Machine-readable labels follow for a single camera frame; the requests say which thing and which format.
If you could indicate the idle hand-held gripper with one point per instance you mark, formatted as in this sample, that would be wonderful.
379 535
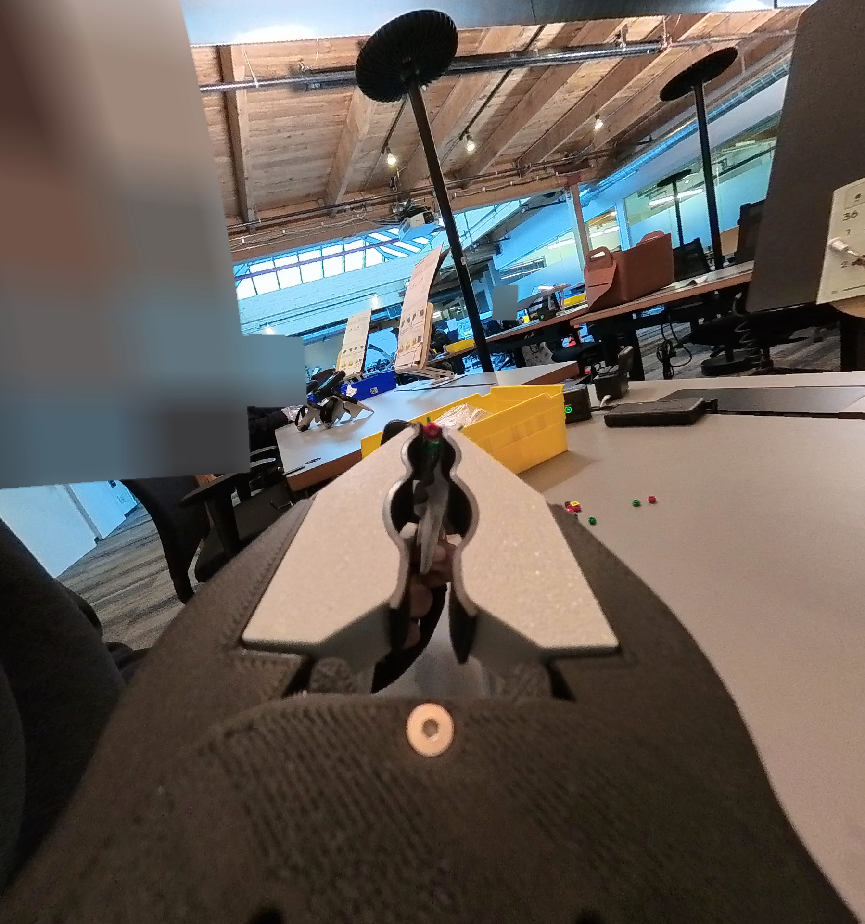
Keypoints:
353 408
317 411

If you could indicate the large instruction board on stand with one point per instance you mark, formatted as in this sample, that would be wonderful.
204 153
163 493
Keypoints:
418 317

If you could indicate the dark desk divider panel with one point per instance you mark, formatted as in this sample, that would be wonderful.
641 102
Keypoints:
800 144

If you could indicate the small instruction board on stand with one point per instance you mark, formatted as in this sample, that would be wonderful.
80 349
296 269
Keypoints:
355 339

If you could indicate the open instruction booklet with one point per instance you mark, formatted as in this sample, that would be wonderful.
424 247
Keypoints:
862 245

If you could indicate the scattered small toy pieces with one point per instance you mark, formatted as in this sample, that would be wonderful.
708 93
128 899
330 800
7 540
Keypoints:
606 505

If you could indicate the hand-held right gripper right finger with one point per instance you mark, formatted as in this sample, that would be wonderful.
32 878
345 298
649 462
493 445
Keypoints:
541 577

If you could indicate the small blue bin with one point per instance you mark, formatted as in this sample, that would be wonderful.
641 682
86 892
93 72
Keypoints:
375 386

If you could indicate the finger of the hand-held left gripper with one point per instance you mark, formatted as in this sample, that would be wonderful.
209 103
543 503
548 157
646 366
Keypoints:
430 520

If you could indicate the black power adapter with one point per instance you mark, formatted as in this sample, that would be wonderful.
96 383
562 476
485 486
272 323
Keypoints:
652 413

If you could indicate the ceiling projector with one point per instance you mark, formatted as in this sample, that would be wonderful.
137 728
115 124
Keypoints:
414 220

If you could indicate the black floor lamp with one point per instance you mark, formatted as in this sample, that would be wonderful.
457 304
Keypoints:
407 54
699 66

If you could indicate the small pink toy stud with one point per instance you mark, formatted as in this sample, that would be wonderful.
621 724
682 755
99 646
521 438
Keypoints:
431 432

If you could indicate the brown tote bag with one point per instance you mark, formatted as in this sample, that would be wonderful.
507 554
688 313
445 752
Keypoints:
631 271

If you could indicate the black charger green light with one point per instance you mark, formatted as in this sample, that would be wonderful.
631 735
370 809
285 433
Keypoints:
577 404

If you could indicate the person's left hand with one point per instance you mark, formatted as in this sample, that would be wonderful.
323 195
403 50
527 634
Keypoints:
422 595

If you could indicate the yellow plastic bin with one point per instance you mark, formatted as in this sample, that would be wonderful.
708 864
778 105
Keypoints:
526 426

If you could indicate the black charging dock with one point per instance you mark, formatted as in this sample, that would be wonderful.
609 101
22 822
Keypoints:
613 375

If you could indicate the neighbouring pale table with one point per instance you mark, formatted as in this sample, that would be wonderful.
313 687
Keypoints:
331 437

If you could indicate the crinkled clear plastic bag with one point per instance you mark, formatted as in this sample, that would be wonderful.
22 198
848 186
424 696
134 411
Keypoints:
461 415

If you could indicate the long wooden desk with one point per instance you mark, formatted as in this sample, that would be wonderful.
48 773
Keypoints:
692 287

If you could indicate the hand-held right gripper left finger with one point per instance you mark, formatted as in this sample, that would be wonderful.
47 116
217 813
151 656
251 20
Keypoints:
317 577

